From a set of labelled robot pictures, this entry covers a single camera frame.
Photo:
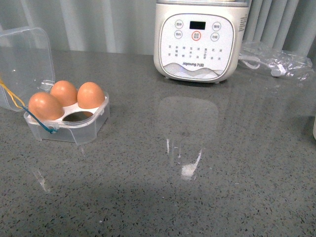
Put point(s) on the brown egg right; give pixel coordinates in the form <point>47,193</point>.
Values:
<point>90,95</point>

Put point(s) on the brown egg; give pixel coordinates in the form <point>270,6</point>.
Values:
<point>65,92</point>
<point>45,106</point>
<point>90,95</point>

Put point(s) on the brown egg back middle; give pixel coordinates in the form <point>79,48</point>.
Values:
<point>65,92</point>

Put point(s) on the brown egg front left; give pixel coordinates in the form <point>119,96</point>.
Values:
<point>45,106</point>

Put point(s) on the clear plastic egg box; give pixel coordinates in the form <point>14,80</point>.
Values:
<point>26,67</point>

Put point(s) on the white Joyoung cooker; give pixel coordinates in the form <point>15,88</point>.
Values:
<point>199,40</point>

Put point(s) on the blue rubber band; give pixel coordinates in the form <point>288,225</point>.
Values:
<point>50,130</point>

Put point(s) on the clear plastic bag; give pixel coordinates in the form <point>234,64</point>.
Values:
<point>262,59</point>

